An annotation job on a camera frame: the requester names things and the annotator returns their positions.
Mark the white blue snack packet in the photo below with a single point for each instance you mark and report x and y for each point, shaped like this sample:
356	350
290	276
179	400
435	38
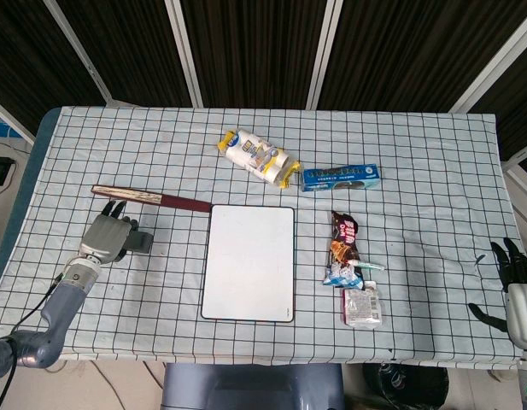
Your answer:
341	277

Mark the blue cardboard box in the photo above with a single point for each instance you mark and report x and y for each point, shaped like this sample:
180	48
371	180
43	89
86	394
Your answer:
340	179

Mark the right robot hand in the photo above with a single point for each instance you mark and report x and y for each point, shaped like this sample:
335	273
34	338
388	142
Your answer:
523	314

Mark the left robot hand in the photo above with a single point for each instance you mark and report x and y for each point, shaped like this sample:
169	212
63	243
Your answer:
106	237

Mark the grey whiteboard eraser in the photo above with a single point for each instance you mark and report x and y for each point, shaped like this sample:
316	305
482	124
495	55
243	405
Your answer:
142	241

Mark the blue crate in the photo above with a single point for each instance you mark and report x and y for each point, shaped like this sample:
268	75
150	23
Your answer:
0	128

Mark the brown chocolate snack wrapper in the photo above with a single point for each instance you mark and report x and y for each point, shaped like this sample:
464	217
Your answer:
343	239

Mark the dark red folded fan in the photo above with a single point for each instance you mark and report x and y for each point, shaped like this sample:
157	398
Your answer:
177	201

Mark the white partition frame post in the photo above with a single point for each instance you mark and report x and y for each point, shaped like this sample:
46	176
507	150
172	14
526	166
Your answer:
521	175
493	64
81	53
325	51
184	51
11	119

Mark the white whiteboard black frame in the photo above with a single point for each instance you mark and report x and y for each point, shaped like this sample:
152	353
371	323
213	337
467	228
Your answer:
248	265

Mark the checkered light blue tablecloth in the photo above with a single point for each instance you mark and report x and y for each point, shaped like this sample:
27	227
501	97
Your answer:
417	239

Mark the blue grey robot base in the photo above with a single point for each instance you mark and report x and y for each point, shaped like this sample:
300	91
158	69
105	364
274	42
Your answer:
252	388

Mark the silver pink sachet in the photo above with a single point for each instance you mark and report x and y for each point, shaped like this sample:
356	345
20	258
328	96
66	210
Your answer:
362	307

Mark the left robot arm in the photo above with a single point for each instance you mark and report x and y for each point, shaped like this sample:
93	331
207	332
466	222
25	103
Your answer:
60	307

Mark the white rolls yellow pack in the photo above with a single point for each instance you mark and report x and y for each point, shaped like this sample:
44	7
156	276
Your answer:
256	156

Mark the blue table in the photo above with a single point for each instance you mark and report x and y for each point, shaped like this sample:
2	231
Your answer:
32	171

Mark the small white green tube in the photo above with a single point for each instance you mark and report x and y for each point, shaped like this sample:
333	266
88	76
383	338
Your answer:
367	266

